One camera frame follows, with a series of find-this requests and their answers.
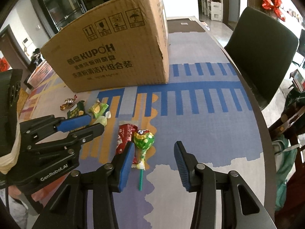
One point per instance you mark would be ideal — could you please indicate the white clear snack bag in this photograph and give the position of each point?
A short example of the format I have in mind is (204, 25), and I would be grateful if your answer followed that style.
(103, 119)

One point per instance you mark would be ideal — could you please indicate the gold wrapped candy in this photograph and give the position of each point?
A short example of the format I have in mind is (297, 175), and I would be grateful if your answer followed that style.
(68, 103)

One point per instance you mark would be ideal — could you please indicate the dark chair right of table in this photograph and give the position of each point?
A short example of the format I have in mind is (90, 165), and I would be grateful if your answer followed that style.
(262, 50)

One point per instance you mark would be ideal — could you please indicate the green wrapped lollipop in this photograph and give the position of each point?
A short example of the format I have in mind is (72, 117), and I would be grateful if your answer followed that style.
(143, 140)

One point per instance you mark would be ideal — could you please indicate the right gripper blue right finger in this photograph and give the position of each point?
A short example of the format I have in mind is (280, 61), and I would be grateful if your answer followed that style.
(186, 164)

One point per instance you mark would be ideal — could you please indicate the wooden chair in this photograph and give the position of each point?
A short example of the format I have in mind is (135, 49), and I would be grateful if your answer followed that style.
(291, 125)

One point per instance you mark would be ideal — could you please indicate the red foil balloon bow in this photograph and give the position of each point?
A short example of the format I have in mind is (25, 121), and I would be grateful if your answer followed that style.
(274, 5)

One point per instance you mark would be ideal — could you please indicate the green chips packet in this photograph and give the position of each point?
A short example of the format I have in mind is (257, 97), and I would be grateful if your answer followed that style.
(77, 110)

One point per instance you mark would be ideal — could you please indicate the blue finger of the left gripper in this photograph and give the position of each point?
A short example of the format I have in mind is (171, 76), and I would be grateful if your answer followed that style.
(73, 123)
(86, 134)

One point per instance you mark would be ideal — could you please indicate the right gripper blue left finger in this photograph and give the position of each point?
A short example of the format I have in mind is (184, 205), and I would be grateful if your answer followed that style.
(124, 164)

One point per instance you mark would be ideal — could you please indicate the brown cardboard box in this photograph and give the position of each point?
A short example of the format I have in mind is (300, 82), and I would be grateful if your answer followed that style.
(119, 43)

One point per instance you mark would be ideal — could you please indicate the person's left hand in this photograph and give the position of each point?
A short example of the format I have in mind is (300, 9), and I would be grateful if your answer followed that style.
(36, 198)

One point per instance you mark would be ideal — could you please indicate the green yellow wrapped candy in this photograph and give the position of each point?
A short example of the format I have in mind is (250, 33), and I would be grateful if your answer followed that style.
(98, 108)

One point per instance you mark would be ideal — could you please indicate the colourful patterned table mat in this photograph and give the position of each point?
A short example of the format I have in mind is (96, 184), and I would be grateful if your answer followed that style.
(206, 105)

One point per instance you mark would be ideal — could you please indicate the woven straw basket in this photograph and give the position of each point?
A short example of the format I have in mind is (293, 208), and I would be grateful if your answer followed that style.
(23, 96)

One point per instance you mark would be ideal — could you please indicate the white basket of oranges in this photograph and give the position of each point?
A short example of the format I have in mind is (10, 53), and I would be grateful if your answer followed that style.
(39, 74)

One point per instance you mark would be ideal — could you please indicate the red paper door decoration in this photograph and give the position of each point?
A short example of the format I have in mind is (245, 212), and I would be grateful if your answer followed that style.
(4, 65)

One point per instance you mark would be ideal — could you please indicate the green bag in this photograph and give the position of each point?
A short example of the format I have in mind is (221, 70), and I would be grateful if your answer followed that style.
(285, 156)

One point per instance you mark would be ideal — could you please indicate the small red snack packet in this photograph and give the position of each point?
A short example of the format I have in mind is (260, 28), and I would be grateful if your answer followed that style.
(126, 132)

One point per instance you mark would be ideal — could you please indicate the white storage shelf unit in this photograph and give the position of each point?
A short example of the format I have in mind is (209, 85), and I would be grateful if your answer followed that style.
(212, 9)

